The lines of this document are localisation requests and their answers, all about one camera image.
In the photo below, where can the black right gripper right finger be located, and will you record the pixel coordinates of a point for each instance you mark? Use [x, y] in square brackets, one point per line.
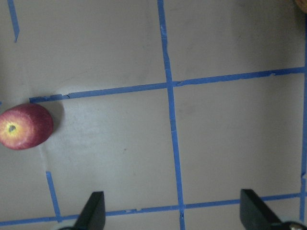
[256, 215]

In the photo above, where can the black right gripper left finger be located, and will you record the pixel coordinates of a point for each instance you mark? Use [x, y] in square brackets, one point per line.
[93, 215]

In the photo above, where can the red yellow apple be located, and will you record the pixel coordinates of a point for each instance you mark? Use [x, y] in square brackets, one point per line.
[25, 126]

